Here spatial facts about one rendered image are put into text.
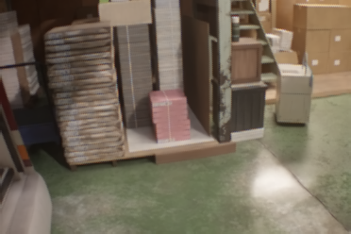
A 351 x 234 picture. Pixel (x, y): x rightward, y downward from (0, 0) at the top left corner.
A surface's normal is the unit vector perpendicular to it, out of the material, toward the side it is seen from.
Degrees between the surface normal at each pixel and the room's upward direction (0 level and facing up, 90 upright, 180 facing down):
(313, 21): 90
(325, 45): 90
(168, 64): 90
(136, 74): 90
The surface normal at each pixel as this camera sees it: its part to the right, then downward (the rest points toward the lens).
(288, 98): -0.22, 0.36
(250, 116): 0.19, 0.35
